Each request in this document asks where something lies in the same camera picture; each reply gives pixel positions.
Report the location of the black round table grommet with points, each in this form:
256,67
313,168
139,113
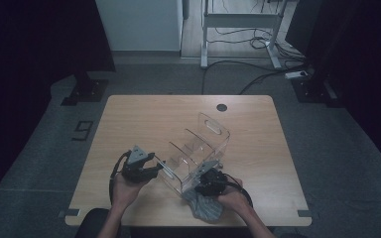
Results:
222,107

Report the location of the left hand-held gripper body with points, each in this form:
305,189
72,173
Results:
135,168

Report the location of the person's dark clothed leg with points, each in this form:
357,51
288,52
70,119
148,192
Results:
91,224

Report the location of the white cabinet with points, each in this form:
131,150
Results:
139,24

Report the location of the white desk frame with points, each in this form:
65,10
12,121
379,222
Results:
241,20

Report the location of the grey knitted garment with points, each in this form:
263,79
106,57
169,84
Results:
205,208

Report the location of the person's left hand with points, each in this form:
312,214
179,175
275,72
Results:
125,193

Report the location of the dark curtain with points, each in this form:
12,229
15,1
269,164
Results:
29,66
360,66

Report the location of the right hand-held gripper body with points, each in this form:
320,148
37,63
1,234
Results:
211,183

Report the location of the clear acrylic divided organizer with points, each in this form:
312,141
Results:
198,145

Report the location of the grey tape piece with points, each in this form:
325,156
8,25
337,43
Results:
304,213
70,213

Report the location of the black stand base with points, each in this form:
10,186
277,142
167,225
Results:
87,91
314,91

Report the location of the person's right hand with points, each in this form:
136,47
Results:
236,200

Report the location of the white power strip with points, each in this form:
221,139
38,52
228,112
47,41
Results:
296,75

